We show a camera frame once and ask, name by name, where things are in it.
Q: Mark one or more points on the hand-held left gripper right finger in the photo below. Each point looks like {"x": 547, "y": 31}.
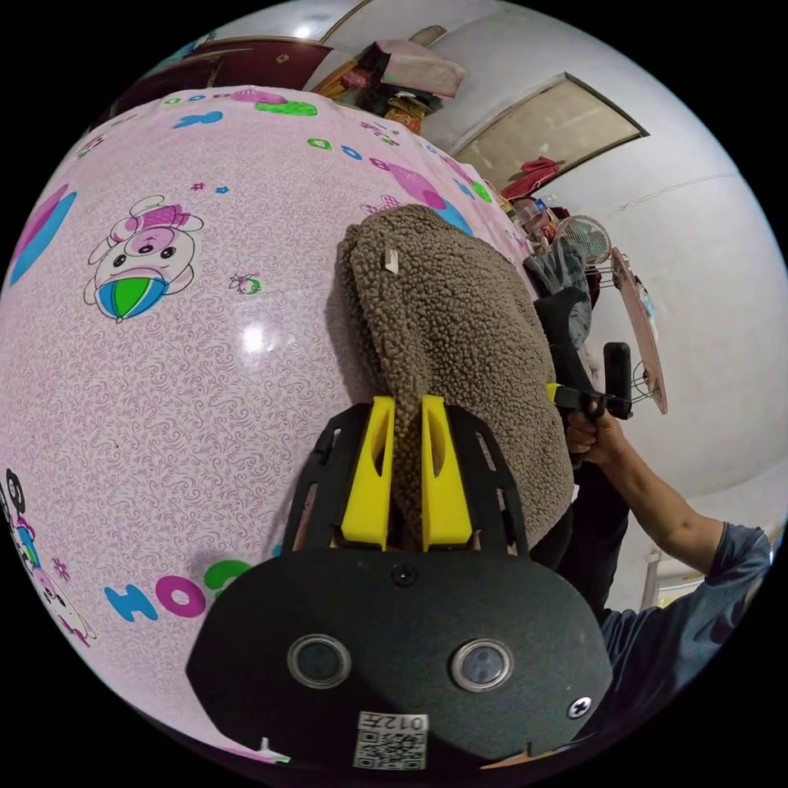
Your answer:
{"x": 444, "y": 492}

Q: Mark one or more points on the white fan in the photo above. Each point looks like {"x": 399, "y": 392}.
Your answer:
{"x": 585, "y": 237}

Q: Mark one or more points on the window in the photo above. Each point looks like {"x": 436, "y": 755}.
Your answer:
{"x": 554, "y": 126}

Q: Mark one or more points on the bed with pink printed sheet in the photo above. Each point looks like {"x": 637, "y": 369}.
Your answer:
{"x": 185, "y": 382}

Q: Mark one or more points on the person's right hand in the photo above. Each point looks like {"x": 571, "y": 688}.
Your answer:
{"x": 596, "y": 440}

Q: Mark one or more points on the red cloth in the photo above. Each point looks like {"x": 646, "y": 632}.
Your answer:
{"x": 534, "y": 175}

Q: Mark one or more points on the dark red cupboard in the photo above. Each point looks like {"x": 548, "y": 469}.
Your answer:
{"x": 246, "y": 61}

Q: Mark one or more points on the pink oval board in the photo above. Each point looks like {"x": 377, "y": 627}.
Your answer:
{"x": 643, "y": 338}

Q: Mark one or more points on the person's right forearm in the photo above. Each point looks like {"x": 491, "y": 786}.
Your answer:
{"x": 665, "y": 498}

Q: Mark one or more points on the brown fuzzy vest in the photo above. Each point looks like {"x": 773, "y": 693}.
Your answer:
{"x": 449, "y": 320}

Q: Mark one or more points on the gray garment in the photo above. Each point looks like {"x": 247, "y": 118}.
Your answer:
{"x": 561, "y": 265}

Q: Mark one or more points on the pile of clothes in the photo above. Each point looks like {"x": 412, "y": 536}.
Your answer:
{"x": 409, "y": 77}

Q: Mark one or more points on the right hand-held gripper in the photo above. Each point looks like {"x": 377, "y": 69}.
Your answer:
{"x": 565, "y": 320}

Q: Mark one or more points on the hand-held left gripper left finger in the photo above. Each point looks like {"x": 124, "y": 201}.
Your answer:
{"x": 368, "y": 486}

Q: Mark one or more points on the person's body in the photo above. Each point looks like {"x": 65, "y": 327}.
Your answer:
{"x": 677, "y": 634}

